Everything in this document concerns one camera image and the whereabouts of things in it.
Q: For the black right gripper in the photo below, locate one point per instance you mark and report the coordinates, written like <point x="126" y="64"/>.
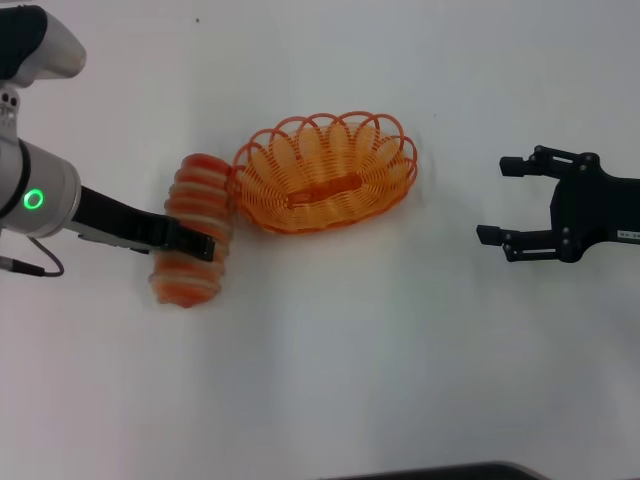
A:
<point x="595" y="210"/>

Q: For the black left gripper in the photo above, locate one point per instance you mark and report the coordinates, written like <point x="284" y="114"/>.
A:
<point x="120" y="222"/>

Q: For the orange striped bread loaf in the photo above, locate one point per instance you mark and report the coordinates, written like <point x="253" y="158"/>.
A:
<point x="200" y="200"/>

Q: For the orange woven plastic basket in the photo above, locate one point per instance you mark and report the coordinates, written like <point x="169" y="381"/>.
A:
<point x="325" y="185"/>

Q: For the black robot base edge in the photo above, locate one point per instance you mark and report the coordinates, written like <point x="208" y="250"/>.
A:
<point x="450" y="472"/>

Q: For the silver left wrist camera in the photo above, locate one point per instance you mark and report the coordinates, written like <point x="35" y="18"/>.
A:
<point x="35" y="45"/>

